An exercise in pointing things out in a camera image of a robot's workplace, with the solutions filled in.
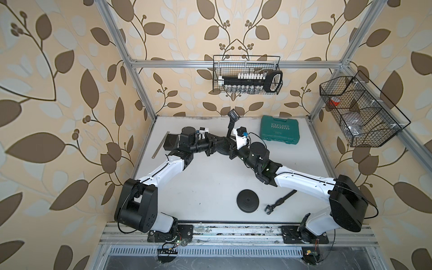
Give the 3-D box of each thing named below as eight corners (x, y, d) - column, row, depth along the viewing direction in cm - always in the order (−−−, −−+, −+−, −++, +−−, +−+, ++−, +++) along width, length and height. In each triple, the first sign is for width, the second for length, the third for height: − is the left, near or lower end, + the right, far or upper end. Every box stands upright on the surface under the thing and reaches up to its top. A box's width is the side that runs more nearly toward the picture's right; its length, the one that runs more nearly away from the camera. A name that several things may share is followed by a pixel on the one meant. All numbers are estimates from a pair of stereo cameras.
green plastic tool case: (259, 139, 109) (260, 135, 106) (260, 118, 122) (262, 113, 118) (298, 145, 106) (300, 140, 103) (295, 123, 119) (297, 118, 115)
